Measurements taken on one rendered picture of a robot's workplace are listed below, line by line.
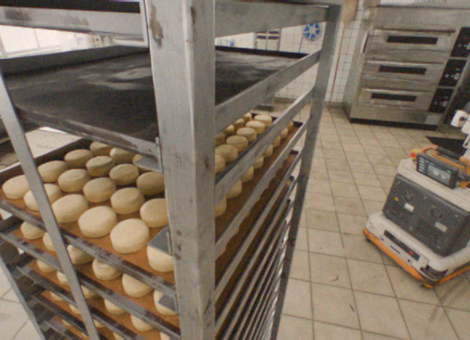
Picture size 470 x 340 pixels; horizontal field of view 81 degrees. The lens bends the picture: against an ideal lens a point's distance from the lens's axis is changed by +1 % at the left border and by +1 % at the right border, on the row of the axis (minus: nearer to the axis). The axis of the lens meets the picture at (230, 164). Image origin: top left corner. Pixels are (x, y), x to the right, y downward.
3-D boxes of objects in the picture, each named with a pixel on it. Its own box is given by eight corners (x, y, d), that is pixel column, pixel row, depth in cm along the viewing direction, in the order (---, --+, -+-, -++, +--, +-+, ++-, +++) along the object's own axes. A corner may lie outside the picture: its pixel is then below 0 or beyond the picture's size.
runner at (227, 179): (304, 93, 77) (306, 82, 75) (314, 94, 76) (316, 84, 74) (148, 246, 27) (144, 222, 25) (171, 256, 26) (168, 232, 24)
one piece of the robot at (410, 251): (424, 269, 197) (428, 260, 193) (376, 231, 230) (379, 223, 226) (426, 267, 198) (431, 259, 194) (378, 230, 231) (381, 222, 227)
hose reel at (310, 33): (313, 78, 570) (324, 18, 515) (314, 80, 555) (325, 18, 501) (294, 77, 576) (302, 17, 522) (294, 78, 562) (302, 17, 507)
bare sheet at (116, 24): (181, 13, 80) (180, 7, 79) (321, 20, 65) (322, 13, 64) (-113, 16, 33) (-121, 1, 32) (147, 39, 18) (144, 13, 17)
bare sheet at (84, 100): (183, 47, 84) (182, 41, 83) (314, 60, 69) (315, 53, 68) (-76, 90, 37) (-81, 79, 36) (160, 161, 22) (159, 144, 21)
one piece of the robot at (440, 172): (459, 199, 178) (464, 175, 164) (408, 172, 206) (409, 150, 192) (471, 190, 179) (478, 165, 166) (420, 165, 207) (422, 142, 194)
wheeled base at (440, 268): (428, 293, 198) (442, 269, 185) (359, 234, 248) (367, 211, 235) (483, 264, 222) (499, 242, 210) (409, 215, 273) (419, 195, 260)
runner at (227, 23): (316, 21, 68) (317, 6, 66) (327, 21, 67) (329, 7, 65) (114, 44, 18) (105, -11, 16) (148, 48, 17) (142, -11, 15)
